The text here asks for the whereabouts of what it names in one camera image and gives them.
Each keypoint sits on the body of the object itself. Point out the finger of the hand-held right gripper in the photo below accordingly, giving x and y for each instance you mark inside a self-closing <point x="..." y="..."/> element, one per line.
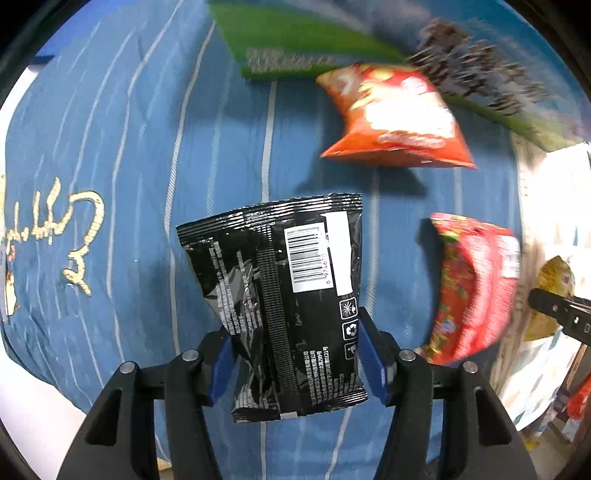
<point x="563" y="310"/>

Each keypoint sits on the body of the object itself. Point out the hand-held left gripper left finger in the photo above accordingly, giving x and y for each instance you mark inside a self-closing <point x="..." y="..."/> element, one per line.
<point x="220" y="364"/>

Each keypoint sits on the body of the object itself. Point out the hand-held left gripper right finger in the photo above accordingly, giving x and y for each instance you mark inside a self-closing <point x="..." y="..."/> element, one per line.
<point x="372" y="355"/>

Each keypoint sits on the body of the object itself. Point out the yellow snack bag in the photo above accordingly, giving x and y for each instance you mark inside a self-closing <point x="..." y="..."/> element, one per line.
<point x="552" y="295"/>

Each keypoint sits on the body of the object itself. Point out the black snack bag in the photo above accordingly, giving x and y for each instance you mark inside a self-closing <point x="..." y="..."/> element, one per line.
<point x="281" y="300"/>

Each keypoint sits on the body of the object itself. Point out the red snack bag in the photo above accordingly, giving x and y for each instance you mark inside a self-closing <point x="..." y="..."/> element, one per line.
<point x="471" y="286"/>

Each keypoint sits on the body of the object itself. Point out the orange chip bag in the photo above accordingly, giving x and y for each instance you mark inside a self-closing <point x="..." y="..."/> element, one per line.
<point x="397" y="115"/>

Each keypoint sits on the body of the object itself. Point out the white patterned cloth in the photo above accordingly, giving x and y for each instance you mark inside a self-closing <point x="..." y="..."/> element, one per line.
<point x="545" y="221"/>

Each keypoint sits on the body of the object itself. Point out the blue striped bedsheet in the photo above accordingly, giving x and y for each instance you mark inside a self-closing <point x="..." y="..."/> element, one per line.
<point x="138" y="184"/>

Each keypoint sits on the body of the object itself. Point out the green landscape poster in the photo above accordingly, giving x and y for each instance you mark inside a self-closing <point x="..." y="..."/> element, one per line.
<point x="323" y="41"/>

